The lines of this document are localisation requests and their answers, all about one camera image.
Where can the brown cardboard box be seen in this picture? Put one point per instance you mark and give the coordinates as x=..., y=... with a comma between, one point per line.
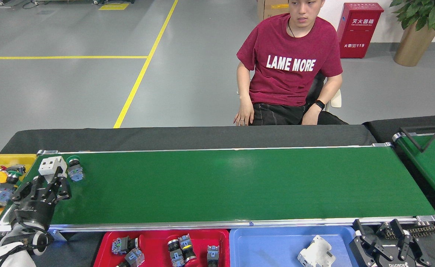
x=269, y=9

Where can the potted plant in brass pot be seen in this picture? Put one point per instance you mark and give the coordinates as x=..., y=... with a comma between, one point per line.
x=412, y=48

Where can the person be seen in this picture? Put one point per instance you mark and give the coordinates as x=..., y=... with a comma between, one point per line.
x=277, y=40

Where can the person's right hand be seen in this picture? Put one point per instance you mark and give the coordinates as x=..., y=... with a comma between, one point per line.
x=245, y=111

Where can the red mushroom push button switch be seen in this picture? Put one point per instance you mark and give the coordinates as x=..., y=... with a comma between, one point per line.
x=187, y=248
x=132, y=257
x=121, y=244
x=175, y=252

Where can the black wrist watch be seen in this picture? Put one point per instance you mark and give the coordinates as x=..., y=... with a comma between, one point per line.
x=319, y=104

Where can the red plastic tray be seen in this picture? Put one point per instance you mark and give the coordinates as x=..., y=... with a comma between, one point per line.
x=154, y=248

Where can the black angled guide bar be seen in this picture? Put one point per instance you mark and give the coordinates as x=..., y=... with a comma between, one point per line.
x=420, y=149

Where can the red fire extinguisher cabinet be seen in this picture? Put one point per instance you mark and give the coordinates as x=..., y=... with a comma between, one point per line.
x=360, y=33

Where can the white circuit breaker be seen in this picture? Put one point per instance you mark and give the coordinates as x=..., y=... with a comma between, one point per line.
x=50, y=164
x=316, y=254

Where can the yellow push button switch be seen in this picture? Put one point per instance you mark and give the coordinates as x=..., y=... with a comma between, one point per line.
x=1, y=177

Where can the blue plastic tray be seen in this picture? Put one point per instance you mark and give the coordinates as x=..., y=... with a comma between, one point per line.
x=262, y=248

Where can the grey office chair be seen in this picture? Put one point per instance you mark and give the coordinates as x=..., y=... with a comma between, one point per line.
x=316, y=87

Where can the green feeder conveyor belt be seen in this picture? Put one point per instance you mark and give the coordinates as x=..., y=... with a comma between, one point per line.
x=432, y=167

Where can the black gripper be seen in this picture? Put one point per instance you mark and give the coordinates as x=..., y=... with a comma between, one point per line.
x=32, y=213
x=397, y=263

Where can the person's left hand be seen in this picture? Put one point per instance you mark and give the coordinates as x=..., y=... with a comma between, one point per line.
x=310, y=115

